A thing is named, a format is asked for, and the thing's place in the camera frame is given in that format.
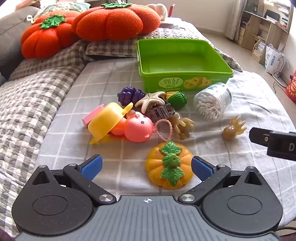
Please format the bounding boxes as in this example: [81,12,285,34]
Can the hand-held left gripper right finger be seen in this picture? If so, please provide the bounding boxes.
[178,156,265,207]

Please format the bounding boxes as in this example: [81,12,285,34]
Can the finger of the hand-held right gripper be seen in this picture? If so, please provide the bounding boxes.
[249,127,271,147]

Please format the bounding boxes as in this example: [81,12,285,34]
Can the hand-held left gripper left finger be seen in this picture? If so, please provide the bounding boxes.
[30,155,117,206]

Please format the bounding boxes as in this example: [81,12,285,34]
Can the amber toy octopus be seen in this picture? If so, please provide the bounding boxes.
[222,115,247,142]
[170,112,196,141]

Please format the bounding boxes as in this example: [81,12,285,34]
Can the orange toy pumpkin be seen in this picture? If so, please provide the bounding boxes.
[145,141,194,189]

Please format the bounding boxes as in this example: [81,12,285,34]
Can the red-orange plastic toy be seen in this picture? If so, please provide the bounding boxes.
[110,118,127,136]

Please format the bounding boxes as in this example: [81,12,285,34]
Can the yellow toy cup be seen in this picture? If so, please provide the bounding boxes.
[88,103,134,145]

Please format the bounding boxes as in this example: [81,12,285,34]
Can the clear cotton swab jar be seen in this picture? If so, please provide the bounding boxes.
[193,82,232,122]

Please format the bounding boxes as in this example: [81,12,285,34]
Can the pink toy pig with strap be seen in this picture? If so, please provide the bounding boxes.
[124,111,173,142]

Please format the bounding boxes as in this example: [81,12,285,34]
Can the brown hair claw clip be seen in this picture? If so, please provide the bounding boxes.
[148,102,176,121]

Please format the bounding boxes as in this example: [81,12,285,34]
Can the green toy corn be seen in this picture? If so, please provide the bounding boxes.
[165,91,187,109]

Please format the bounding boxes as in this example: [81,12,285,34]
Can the beige starfish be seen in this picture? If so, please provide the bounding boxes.
[135,91,170,114]

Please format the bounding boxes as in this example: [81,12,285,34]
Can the green plastic box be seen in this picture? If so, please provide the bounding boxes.
[136,39,234,92]

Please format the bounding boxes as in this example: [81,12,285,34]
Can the white grid bed sheet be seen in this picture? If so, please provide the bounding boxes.
[35,57,296,232]

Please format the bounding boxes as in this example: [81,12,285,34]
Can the pink block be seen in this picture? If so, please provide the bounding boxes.
[82,104,105,128]

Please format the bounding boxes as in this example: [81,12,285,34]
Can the red bag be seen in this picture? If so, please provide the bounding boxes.
[285,70,296,103]

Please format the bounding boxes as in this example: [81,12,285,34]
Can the white paper bag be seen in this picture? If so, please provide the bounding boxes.
[265,44,286,76]

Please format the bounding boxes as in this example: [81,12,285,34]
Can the purple toy grapes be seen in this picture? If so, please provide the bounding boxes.
[118,87,146,104]

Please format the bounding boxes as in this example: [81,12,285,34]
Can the grey checked quilt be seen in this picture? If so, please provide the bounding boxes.
[0,22,243,237]

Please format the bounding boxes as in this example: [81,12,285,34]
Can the wooden desk shelf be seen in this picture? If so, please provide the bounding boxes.
[238,0,290,65]

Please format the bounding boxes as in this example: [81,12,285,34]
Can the grey curtain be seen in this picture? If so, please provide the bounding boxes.
[225,0,248,43]

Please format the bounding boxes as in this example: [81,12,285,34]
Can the small orange pumpkin cushion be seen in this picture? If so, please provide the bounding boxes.
[21,14,81,59]

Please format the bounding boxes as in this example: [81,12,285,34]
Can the white papers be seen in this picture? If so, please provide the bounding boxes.
[159,17,185,29]

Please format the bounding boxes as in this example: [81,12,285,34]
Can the large orange pumpkin cushion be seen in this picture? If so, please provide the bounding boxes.
[72,3,161,42]

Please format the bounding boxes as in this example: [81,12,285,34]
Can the grey sofa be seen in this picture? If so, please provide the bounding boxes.
[0,6,40,80]

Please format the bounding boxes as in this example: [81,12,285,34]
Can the white pink plush toy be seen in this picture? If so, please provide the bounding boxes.
[147,3,168,21]

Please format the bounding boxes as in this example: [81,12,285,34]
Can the teal patterned pillow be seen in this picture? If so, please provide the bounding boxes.
[38,2,90,18]

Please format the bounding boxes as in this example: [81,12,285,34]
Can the black floor cable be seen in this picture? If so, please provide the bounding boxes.
[273,74,288,93]

